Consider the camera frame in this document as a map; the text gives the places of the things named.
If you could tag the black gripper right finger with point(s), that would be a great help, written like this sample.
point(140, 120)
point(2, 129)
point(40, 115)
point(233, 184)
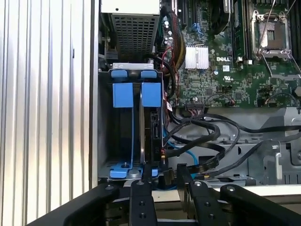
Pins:
point(204, 204)

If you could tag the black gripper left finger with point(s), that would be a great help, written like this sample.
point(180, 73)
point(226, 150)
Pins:
point(143, 202)

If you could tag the hard disk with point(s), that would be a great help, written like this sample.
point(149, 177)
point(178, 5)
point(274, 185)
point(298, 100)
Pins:
point(150, 94)

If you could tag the dark metal disk bay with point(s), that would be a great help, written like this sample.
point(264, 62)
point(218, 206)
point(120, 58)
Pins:
point(103, 117)

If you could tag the blue disk carrier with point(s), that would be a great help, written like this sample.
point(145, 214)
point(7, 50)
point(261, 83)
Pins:
point(119, 73)

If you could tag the grey metal drive cage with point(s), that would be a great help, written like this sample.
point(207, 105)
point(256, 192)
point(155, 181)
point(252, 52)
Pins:
point(270, 117)

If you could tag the green motherboard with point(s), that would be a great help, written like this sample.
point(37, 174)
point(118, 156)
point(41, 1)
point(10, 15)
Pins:
point(211, 89)

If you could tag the black open PC case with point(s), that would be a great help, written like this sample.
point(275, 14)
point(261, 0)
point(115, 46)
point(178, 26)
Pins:
point(94, 94)

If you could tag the silver finned heat sink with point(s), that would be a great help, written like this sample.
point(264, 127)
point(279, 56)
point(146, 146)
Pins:
point(196, 57)

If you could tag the metal socket cover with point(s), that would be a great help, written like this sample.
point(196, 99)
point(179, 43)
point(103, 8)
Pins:
point(285, 76)

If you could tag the silver power supply unit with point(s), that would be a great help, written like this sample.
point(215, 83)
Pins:
point(134, 33)

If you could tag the green RAM stick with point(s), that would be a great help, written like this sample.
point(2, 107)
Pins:
point(237, 30)

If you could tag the CPU socket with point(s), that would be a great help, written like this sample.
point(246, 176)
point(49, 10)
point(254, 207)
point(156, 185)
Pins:
point(270, 35)

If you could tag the thin metal locking lever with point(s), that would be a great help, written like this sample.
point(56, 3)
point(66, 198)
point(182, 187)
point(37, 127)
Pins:
point(266, 26)
point(289, 8)

